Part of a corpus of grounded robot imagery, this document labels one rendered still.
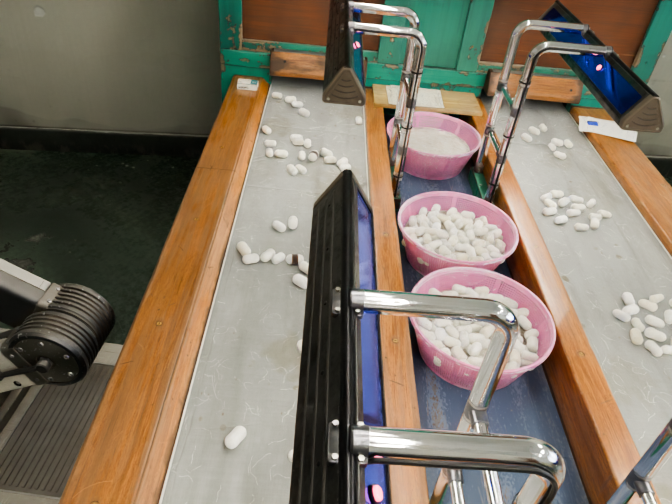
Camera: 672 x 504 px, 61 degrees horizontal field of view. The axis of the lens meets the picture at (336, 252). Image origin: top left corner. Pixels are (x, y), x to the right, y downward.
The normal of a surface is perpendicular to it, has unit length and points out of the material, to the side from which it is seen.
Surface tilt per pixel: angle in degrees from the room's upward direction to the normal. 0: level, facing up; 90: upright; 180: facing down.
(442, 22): 90
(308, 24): 90
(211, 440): 0
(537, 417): 0
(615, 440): 0
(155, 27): 90
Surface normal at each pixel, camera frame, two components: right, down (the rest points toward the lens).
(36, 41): 0.07, 0.63
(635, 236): 0.09, -0.78
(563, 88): 0.02, 0.25
